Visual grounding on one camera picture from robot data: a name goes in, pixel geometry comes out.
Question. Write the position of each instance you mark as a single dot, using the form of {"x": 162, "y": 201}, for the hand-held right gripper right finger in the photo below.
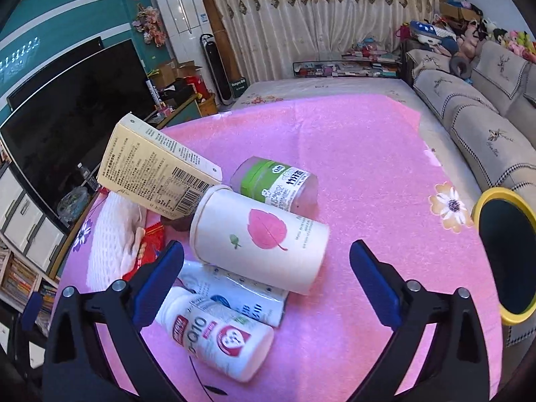
{"x": 372, "y": 280}

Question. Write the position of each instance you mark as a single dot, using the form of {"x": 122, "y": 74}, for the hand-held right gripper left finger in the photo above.
{"x": 161, "y": 278}

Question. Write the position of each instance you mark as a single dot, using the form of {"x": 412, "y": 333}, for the red candy wrapper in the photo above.
{"x": 153, "y": 235}

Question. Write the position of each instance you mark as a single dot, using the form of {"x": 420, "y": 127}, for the white cloth towel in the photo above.
{"x": 106, "y": 238}

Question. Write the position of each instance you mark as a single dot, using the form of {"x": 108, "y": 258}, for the white supplement bottle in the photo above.
{"x": 217, "y": 335}

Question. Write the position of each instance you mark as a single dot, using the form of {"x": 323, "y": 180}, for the white and blue tube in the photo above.
{"x": 245, "y": 297}

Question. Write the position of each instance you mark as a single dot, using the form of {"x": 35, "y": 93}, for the white plastic bowl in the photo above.
{"x": 259, "y": 245}

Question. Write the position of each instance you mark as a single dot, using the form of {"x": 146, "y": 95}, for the cream carton box with barcode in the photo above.
{"x": 142, "y": 163}

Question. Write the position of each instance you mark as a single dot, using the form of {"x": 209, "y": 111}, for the yellow-rimmed bin with black bag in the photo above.
{"x": 506, "y": 255}

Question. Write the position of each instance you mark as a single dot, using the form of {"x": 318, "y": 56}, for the translucent jar with green label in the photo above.
{"x": 272, "y": 182}

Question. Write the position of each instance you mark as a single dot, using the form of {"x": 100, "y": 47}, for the glass bowl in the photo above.
{"x": 72, "y": 204}

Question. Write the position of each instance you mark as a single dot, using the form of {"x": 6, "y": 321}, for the clear water bottle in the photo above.
{"x": 87, "y": 178}

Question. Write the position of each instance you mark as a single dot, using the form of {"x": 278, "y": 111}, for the pink floral blanket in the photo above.
{"x": 368, "y": 155}

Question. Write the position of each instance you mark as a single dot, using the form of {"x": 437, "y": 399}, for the bookshelf with books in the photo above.
{"x": 19, "y": 284}

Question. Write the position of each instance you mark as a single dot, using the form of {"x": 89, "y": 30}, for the white drawer cabinet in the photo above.
{"x": 25, "y": 217}

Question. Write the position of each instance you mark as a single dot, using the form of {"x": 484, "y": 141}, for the large black television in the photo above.
{"x": 63, "y": 125}

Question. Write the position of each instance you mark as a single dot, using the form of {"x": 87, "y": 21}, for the white printed tube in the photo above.
{"x": 154, "y": 92}

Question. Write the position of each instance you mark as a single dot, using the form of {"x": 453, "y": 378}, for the red box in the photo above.
{"x": 196, "y": 86}

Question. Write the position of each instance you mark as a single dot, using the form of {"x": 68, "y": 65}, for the beige embroidered sofa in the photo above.
{"x": 460, "y": 104}

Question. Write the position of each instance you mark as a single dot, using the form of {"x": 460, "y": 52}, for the dark green box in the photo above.
{"x": 238, "y": 88}

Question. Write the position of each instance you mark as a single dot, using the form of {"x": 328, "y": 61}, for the open cardboard box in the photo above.
{"x": 173, "y": 71}

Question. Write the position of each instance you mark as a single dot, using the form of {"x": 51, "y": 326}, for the low shelf of clutter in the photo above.
{"x": 347, "y": 67}

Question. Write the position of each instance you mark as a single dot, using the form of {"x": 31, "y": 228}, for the black tower fan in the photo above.
{"x": 215, "y": 65}

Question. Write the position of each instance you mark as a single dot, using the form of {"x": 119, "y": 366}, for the grey neck pillow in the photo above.
{"x": 459, "y": 67}

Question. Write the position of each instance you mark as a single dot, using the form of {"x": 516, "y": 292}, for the artificial flower decoration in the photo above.
{"x": 148, "y": 23}

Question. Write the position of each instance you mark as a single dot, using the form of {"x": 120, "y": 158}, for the blue white patterned cushion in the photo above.
{"x": 427, "y": 29}

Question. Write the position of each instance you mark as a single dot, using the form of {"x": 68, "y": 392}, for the pink plush doll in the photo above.
{"x": 469, "y": 39}

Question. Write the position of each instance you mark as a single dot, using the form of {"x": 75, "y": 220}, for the cream patterned curtain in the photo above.
{"x": 314, "y": 21}

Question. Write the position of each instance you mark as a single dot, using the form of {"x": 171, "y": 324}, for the rolled brown mat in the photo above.
{"x": 217, "y": 16}

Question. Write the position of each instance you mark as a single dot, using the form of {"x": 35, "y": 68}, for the pile of plush toys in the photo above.
{"x": 508, "y": 37}

